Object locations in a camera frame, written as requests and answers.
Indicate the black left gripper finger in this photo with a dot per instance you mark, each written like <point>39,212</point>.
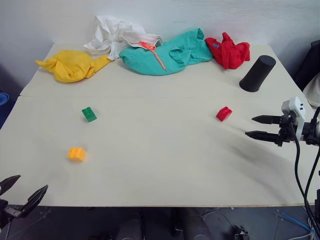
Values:
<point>36,198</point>
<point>10,183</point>

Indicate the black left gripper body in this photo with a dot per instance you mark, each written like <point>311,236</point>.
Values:
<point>8,212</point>

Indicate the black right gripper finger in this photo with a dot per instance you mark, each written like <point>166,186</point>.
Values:
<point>267,119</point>
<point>263,136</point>

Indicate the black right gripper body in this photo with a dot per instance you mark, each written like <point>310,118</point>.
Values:
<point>286,131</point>

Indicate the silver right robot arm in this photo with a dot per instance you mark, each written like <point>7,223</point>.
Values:
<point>312,131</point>

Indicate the red toy brick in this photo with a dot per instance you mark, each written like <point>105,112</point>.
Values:
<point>223,114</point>

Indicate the black plastic cup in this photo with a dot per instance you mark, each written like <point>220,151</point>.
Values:
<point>258,74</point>

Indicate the white rounded object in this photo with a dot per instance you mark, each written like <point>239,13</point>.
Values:
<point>313,90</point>

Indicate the orange toy brick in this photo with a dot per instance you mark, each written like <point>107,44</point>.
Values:
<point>76,154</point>

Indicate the crumpled red cloth garment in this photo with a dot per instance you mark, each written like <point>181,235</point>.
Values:
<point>231,53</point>

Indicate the blue round object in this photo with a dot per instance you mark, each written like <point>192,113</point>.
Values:
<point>2,99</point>

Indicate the green toy brick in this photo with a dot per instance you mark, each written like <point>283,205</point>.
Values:
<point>89,115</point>

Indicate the dark rounded shape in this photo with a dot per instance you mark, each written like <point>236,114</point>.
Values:
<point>197,226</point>

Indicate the crumpled teal cloth garment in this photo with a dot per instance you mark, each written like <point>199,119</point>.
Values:
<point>175,56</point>

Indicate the crumpled yellow cloth garment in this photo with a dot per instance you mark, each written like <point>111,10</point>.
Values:
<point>71,66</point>

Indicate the crumpled white cloth garment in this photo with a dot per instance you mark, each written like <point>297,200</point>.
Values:
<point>108,37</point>

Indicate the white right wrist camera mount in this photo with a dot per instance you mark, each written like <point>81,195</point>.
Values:
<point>296,107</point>

